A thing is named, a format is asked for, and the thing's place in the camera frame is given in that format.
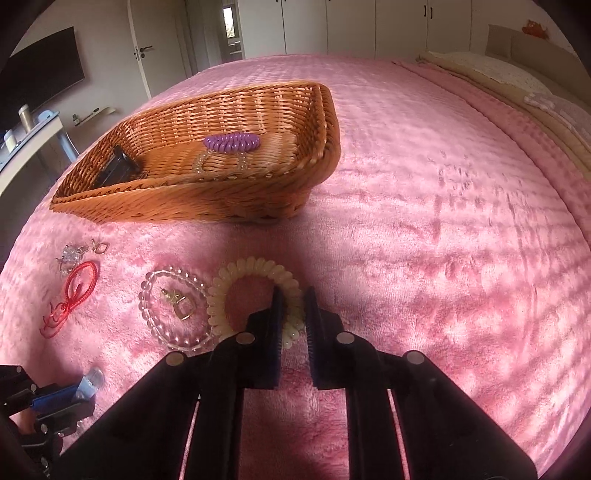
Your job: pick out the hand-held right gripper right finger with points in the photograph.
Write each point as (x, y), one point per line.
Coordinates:
(310, 332)

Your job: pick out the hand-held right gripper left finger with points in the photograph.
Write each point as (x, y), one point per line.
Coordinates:
(278, 323)

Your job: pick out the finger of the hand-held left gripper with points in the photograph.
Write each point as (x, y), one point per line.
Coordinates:
(51, 399)
(64, 417)

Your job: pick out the pale blue clear trinket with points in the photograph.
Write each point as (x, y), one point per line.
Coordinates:
(92, 382)

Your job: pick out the brown wicker basket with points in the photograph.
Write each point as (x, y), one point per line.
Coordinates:
(194, 194)

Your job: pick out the gold earring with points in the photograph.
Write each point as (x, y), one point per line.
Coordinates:
(178, 304)

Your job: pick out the clear crystal earring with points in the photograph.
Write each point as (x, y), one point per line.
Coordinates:
(69, 256)

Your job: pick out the pink plush blanket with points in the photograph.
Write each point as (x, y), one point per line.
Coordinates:
(438, 230)

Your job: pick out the black hair clip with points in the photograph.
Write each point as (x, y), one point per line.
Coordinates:
(115, 168)

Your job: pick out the white desk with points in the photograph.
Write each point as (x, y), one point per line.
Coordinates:
(32, 147)

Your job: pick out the metal thermos bottle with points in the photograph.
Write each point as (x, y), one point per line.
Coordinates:
(24, 116)

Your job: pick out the white door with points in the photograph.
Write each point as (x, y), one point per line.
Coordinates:
(157, 46)

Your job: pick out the white wardrobe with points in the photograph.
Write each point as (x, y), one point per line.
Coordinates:
(369, 27)

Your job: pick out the cream folded blanket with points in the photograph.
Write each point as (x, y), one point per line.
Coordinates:
(545, 124)

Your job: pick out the white patterned pillow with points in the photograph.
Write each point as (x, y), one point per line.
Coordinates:
(489, 69)

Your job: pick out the black television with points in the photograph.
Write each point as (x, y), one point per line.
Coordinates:
(41, 74)

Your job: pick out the beige headboard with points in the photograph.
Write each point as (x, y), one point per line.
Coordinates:
(521, 44)

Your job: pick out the red plush toy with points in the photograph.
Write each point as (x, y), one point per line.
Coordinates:
(533, 26)

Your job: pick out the small wall shelf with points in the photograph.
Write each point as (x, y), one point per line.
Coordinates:
(94, 114)

